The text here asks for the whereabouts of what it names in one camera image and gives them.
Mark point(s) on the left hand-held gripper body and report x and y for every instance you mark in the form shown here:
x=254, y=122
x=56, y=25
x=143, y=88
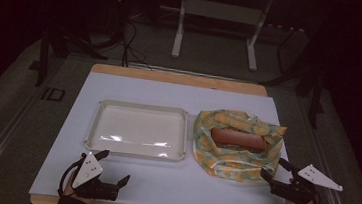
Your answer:
x=88, y=170

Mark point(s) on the yellow green patterned cloth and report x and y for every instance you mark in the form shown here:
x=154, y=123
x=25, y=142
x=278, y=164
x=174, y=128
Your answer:
x=230, y=162

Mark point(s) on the white table mat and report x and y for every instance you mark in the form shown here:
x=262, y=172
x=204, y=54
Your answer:
x=168, y=181

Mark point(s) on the white metal stand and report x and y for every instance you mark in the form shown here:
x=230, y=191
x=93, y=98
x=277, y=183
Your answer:
x=221, y=11

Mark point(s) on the black stand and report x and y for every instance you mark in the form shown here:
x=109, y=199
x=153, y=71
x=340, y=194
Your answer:
x=43, y=58
x=313, y=94

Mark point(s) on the person's left hand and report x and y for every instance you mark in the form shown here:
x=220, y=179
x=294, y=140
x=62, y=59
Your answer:
x=70, y=190

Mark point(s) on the hot dog sausage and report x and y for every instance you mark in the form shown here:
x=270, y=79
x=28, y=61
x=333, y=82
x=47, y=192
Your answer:
x=238, y=140

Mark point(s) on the black floor bracket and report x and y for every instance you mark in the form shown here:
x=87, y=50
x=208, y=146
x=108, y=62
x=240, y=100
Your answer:
x=53, y=94

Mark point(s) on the white plastic tray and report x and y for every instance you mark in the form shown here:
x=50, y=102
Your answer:
x=139, y=128

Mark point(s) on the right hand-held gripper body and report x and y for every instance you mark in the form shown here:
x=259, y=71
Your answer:
x=297, y=190

